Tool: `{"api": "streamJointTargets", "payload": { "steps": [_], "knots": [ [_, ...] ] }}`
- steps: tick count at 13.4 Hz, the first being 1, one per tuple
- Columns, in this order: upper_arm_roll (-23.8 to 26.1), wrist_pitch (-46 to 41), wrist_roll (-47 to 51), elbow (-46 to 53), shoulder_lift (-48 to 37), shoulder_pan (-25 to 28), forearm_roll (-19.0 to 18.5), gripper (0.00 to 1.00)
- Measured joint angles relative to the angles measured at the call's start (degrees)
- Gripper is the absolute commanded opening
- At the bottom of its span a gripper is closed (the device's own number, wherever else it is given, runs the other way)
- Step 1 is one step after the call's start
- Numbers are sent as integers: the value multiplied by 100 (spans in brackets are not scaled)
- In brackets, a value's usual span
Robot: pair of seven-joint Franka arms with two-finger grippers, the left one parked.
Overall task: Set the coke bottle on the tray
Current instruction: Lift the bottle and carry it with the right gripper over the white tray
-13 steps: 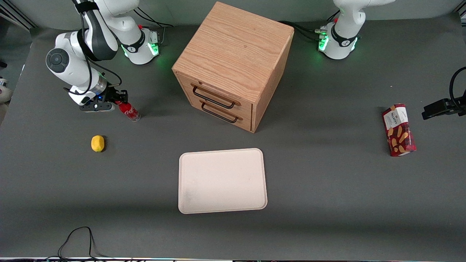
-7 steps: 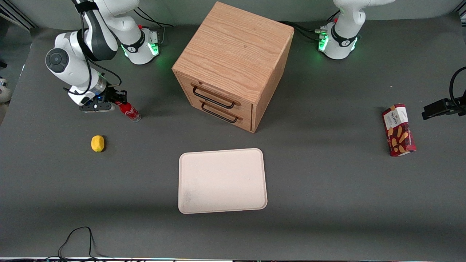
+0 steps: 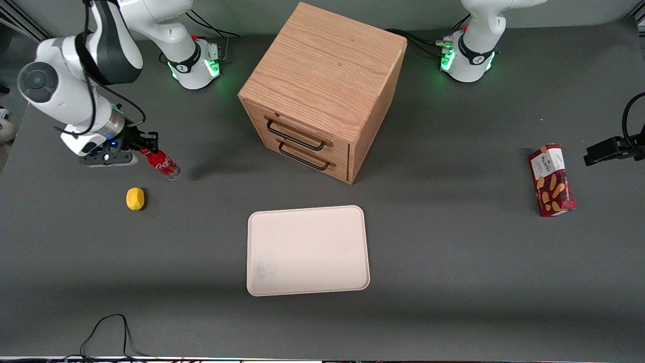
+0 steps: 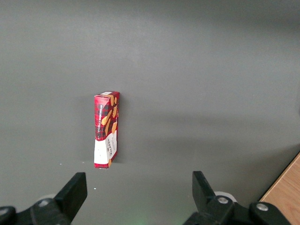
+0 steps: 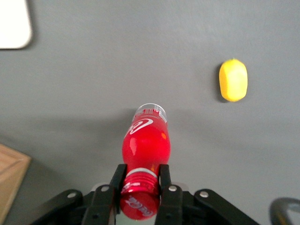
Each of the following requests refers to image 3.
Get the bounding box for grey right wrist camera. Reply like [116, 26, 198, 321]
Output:
[78, 150, 140, 167]

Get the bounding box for black left arm base cables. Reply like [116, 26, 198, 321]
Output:
[385, 14, 472, 58]

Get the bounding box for beige plastic tray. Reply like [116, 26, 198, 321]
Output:
[246, 205, 371, 297]

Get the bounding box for black metal drawer handle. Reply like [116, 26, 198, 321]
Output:
[278, 142, 331, 171]
[266, 118, 327, 152]

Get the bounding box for black looped gripper cable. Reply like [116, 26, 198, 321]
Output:
[621, 92, 645, 148]

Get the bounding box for red Walkers cookie box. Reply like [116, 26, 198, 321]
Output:
[528, 143, 577, 217]

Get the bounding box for red coke bottle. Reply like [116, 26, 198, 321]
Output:
[140, 148, 181, 181]

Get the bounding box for wooden drawer cabinet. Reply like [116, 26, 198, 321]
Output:
[238, 2, 408, 185]

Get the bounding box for black cable at table edge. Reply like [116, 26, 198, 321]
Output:
[50, 314, 167, 361]

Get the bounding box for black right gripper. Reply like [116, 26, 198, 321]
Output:
[107, 126, 160, 153]

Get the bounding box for black right arm base cables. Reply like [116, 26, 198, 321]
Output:
[159, 9, 241, 65]

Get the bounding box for black arm base cables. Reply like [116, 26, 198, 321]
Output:
[159, 9, 241, 65]
[385, 14, 472, 58]

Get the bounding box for wooden drawer front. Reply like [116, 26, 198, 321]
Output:
[247, 102, 350, 162]
[258, 135, 350, 182]

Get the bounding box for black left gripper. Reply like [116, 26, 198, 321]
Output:
[584, 133, 645, 166]

